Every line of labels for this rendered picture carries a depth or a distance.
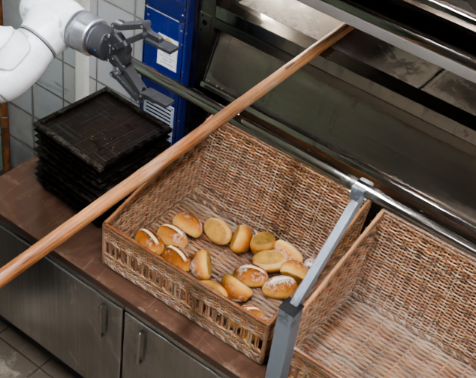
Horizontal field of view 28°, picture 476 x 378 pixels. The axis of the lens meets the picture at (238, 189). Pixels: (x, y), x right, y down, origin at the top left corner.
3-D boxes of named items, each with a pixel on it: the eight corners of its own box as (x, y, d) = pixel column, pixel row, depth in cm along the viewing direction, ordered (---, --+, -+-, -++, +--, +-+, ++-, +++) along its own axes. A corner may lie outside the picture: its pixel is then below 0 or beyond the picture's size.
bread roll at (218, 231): (220, 250, 267) (230, 252, 272) (232, 230, 266) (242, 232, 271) (197, 231, 272) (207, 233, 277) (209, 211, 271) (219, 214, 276)
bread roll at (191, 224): (202, 241, 272) (212, 224, 272) (192, 238, 266) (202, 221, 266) (176, 224, 277) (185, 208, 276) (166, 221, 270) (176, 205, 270)
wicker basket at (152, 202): (204, 181, 294) (212, 109, 276) (358, 268, 271) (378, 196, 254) (97, 263, 262) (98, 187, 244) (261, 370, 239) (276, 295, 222)
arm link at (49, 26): (100, 27, 217) (64, 68, 213) (51, 1, 223) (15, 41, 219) (85, -3, 207) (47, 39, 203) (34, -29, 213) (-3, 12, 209)
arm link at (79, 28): (92, 39, 216) (111, 49, 214) (64, 54, 210) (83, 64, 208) (92, 4, 210) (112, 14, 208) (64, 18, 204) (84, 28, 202)
